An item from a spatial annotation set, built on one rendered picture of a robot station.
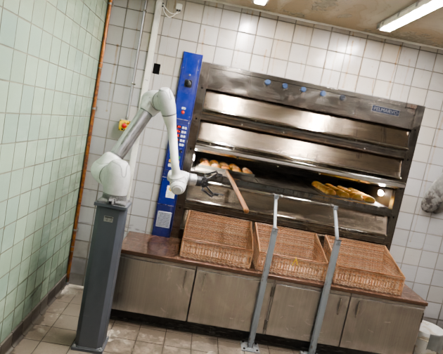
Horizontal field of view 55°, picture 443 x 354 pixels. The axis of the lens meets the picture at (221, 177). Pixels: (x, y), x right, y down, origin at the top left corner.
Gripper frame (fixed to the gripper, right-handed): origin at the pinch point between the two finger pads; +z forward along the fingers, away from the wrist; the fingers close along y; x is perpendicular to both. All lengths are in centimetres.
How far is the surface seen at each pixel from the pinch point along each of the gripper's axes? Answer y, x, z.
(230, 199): 19, -54, 13
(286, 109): -66, -56, 45
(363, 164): -34, -52, 120
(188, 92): -64, -53, -40
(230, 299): 85, 0, 23
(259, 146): -31, -53, 28
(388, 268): 48, -32, 154
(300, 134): -48, -54, 61
